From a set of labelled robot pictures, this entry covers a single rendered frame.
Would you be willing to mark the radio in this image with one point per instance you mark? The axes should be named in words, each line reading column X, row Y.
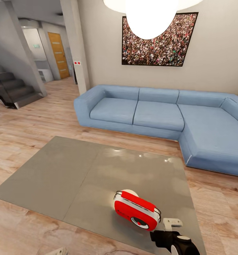
column 140, row 212

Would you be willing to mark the sofa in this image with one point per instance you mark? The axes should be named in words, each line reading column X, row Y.
column 205, row 124

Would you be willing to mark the picture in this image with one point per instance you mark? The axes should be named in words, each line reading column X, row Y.
column 167, row 49

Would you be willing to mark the door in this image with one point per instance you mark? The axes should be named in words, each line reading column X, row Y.
column 58, row 52

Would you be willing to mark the standing mirror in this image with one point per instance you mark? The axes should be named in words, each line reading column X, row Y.
column 71, row 65

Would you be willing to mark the coffee table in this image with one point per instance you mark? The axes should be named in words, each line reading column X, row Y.
column 75, row 182

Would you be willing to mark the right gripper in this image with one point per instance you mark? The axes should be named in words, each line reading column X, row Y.
column 161, row 237

